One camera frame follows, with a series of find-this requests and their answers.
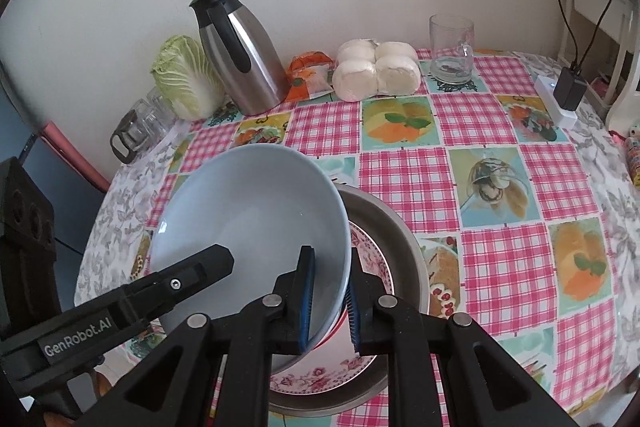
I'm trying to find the clear glass mug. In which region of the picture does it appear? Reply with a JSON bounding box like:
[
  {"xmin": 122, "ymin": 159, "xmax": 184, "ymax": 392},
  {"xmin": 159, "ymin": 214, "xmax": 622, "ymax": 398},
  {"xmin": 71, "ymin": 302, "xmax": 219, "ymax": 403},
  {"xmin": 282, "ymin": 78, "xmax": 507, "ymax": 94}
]
[{"xmin": 429, "ymin": 14, "xmax": 476, "ymax": 86}]

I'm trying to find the blue furniture panel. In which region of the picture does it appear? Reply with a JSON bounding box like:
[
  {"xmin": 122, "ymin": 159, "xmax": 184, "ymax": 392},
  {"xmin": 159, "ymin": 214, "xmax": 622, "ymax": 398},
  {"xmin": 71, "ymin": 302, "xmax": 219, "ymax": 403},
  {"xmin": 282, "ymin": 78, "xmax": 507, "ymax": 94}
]
[{"xmin": 0, "ymin": 92, "xmax": 108, "ymax": 308}]

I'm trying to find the bag of steamed buns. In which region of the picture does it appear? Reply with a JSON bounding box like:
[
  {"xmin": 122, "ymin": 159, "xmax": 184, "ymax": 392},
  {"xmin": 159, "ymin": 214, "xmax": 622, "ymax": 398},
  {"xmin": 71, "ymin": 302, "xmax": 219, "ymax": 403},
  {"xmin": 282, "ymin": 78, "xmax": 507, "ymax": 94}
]
[{"xmin": 332, "ymin": 38, "xmax": 422, "ymax": 102}]

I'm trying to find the light blue bowl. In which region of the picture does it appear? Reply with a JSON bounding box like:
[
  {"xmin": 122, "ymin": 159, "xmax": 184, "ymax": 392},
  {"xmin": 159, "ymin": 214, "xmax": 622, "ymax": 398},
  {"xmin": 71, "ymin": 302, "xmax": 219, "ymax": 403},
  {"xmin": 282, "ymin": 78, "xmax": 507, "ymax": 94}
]
[{"xmin": 150, "ymin": 144, "xmax": 351, "ymax": 360}]

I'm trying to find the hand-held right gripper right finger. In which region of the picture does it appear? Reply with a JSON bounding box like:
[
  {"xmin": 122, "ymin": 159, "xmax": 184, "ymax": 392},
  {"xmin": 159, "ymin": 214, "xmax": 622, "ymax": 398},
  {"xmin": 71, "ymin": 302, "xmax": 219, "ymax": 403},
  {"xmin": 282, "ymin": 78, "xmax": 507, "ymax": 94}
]
[{"xmin": 346, "ymin": 249, "xmax": 596, "ymax": 427}]

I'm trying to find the yellow snack packet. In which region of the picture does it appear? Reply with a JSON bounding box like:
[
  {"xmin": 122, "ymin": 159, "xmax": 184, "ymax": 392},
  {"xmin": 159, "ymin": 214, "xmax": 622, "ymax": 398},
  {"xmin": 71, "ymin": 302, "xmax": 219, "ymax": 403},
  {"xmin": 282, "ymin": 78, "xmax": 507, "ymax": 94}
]
[{"xmin": 625, "ymin": 124, "xmax": 640, "ymax": 188}]

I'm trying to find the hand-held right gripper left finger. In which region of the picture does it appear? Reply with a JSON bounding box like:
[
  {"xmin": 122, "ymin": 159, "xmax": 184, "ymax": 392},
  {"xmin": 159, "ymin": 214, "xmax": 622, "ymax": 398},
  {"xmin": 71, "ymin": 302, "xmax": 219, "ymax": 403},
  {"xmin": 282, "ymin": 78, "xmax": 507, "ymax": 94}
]
[{"xmin": 100, "ymin": 246, "xmax": 317, "ymax": 427}]

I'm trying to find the clear glass cup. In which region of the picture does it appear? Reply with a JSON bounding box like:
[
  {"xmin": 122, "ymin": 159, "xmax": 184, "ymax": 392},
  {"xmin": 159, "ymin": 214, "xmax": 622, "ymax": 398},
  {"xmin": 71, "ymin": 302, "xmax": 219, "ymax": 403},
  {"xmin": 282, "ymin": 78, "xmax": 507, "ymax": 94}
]
[{"xmin": 142, "ymin": 87, "xmax": 176, "ymax": 135}]

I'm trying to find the black-handled glass cup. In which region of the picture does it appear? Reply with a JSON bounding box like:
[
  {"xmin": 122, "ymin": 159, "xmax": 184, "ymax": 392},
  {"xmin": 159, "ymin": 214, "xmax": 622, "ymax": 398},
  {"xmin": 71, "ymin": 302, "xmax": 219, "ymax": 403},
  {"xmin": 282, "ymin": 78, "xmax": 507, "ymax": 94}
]
[{"xmin": 110, "ymin": 109, "xmax": 151, "ymax": 165}]

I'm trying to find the grey floral tablecloth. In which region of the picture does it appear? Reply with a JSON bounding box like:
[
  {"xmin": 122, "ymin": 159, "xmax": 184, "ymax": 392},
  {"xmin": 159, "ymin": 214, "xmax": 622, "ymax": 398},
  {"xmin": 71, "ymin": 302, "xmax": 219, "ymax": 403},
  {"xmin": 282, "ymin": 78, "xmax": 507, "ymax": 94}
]
[{"xmin": 74, "ymin": 52, "xmax": 640, "ymax": 413}]

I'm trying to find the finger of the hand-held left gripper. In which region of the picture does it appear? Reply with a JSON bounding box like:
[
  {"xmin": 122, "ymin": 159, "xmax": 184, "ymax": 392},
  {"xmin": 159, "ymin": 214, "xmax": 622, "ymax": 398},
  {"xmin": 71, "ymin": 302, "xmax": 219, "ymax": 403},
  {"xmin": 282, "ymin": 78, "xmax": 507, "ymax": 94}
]
[{"xmin": 125, "ymin": 244, "xmax": 235, "ymax": 324}]

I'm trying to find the white chair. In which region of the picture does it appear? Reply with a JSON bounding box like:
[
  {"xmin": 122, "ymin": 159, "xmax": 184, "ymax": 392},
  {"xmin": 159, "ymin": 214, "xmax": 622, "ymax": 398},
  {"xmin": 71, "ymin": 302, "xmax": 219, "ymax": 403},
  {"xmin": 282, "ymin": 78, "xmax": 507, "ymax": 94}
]
[{"xmin": 555, "ymin": 0, "xmax": 640, "ymax": 132}]

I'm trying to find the stainless steel thermos jug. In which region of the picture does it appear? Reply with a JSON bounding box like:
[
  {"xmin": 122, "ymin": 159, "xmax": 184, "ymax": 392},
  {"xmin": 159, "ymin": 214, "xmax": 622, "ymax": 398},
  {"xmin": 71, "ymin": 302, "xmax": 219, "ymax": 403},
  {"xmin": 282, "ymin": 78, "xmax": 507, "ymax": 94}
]
[{"xmin": 189, "ymin": 0, "xmax": 288, "ymax": 116}]

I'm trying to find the napa cabbage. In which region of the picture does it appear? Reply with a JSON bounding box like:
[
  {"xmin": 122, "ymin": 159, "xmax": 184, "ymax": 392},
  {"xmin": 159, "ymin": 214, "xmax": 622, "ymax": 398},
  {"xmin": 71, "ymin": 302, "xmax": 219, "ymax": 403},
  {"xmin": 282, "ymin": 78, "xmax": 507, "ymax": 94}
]
[{"xmin": 151, "ymin": 34, "xmax": 227, "ymax": 120}]

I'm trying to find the orange snack packet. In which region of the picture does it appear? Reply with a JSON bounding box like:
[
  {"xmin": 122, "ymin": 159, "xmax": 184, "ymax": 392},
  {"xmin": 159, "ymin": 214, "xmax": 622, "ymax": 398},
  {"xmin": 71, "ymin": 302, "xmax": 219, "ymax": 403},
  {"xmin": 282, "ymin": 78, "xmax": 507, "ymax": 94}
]
[{"xmin": 285, "ymin": 51, "xmax": 335, "ymax": 102}]

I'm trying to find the stainless steel basin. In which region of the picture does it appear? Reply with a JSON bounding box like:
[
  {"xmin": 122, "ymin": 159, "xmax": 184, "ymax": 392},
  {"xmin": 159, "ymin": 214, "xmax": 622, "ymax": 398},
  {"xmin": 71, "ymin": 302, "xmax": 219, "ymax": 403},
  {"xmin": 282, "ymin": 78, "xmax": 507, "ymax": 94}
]
[{"xmin": 270, "ymin": 184, "xmax": 431, "ymax": 418}]

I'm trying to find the round pink floral plate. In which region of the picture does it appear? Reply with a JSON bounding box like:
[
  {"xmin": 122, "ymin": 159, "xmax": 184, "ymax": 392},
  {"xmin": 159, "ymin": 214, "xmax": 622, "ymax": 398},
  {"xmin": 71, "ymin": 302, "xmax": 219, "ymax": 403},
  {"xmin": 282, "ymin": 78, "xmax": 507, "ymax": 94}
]
[{"xmin": 270, "ymin": 222, "xmax": 396, "ymax": 395}]

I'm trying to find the pink strip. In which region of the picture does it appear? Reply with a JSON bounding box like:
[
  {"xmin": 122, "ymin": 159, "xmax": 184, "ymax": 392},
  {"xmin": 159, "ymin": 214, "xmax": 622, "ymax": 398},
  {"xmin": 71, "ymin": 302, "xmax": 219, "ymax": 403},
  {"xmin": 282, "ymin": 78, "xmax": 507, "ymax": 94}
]
[{"xmin": 40, "ymin": 121, "xmax": 112, "ymax": 192}]

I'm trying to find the white power strip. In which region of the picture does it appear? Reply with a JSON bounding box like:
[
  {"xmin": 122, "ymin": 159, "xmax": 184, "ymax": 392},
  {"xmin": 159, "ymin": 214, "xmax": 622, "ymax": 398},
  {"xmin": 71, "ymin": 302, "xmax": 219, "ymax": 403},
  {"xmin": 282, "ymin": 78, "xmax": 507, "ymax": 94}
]
[{"xmin": 534, "ymin": 76, "xmax": 578, "ymax": 128}]

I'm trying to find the thin black cable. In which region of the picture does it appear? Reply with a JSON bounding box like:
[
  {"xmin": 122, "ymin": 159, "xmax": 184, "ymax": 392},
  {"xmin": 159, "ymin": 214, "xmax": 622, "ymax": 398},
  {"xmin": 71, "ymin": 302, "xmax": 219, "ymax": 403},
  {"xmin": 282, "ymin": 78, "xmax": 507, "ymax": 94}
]
[{"xmin": 52, "ymin": 237, "xmax": 83, "ymax": 255}]

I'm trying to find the strawberry print bowl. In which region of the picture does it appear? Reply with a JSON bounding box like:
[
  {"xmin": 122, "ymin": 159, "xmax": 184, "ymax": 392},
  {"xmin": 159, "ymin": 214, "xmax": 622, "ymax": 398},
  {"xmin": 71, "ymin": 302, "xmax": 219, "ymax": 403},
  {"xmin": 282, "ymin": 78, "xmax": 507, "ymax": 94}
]
[{"xmin": 310, "ymin": 292, "xmax": 353, "ymax": 358}]

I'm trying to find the black charger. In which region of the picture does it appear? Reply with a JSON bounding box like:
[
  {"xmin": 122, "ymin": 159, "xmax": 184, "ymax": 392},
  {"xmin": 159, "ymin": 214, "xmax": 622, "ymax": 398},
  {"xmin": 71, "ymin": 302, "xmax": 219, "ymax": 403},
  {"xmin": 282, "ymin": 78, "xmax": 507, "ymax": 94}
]
[{"xmin": 556, "ymin": 67, "xmax": 588, "ymax": 110}]

